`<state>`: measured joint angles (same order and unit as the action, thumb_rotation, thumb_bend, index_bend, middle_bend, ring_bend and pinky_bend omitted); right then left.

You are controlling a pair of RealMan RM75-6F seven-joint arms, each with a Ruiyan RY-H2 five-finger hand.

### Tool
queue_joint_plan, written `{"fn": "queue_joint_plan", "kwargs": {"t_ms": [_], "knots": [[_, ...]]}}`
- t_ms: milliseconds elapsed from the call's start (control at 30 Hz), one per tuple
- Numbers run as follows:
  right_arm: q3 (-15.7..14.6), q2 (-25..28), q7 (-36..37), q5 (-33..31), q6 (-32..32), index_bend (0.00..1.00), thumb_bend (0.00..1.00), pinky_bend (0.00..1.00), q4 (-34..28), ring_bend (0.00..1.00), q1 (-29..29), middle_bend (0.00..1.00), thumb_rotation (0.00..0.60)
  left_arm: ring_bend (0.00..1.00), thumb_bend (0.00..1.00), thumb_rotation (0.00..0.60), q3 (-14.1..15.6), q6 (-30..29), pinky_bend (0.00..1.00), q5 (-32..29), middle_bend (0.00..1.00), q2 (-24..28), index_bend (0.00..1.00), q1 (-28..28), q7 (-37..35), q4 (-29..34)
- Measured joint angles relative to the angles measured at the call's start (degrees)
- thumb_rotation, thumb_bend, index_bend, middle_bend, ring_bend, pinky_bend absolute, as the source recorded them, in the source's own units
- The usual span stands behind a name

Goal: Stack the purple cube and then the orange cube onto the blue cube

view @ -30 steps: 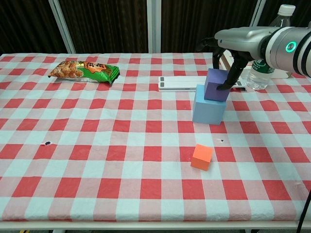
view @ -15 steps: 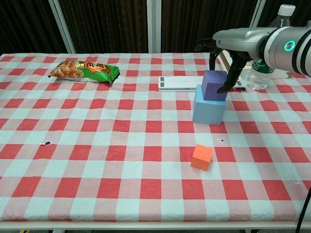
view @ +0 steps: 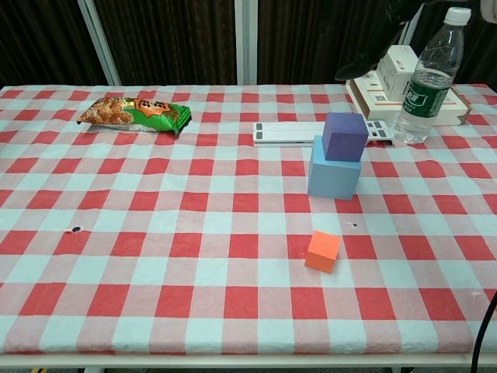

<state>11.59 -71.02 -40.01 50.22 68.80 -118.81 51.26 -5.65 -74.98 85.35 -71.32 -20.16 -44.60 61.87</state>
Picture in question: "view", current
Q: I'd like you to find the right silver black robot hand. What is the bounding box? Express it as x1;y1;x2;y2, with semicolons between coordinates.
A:
335;0;420;82

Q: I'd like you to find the purple foam cube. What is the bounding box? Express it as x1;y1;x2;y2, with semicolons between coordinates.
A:
323;111;370;163

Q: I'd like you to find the small orange foam cube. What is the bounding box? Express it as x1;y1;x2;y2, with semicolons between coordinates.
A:
304;229;341;274

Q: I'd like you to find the small white carton box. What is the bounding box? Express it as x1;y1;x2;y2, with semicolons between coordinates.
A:
376;44;420;102

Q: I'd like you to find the large white orange box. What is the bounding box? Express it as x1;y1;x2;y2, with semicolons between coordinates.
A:
345;73;473;127

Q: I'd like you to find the clear plastic water bottle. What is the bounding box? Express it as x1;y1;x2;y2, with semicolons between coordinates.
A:
393;6;473;145

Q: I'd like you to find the long flat white device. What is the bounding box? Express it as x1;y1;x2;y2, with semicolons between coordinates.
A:
252;120;395;148

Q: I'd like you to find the large blue foam cube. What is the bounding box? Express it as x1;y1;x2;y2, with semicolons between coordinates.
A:
308;134;363;201

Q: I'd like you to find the green orange snack bag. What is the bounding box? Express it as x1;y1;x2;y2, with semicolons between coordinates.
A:
76;96;193;138

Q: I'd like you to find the red white checkered tablecloth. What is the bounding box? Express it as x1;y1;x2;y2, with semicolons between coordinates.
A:
0;82;497;357

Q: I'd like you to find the white partition frame post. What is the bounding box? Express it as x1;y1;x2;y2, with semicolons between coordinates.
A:
398;7;425;50
76;0;122;86
234;0;259;85

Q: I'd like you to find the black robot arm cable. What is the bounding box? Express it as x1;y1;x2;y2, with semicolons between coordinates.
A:
471;289;497;373

